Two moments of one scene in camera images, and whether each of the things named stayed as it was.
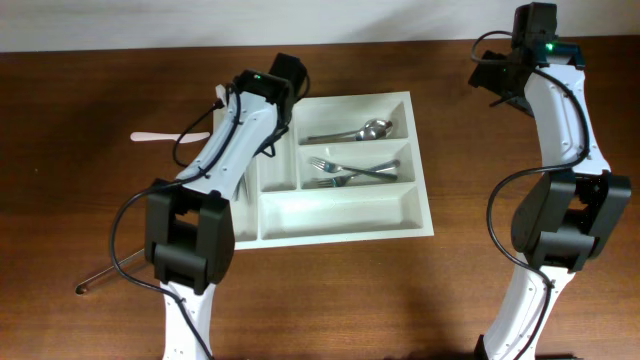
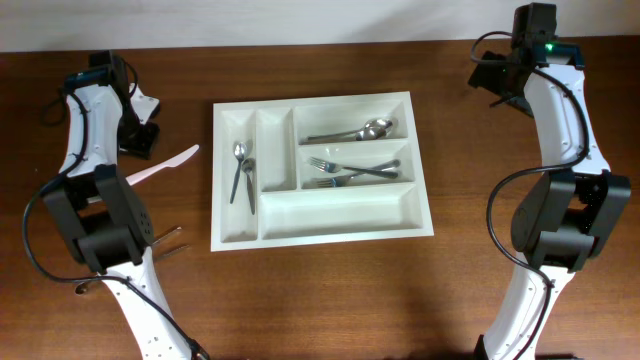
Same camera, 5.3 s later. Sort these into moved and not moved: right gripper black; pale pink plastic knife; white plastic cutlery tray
Moved: pale pink plastic knife
Not moved: right gripper black; white plastic cutlery tray
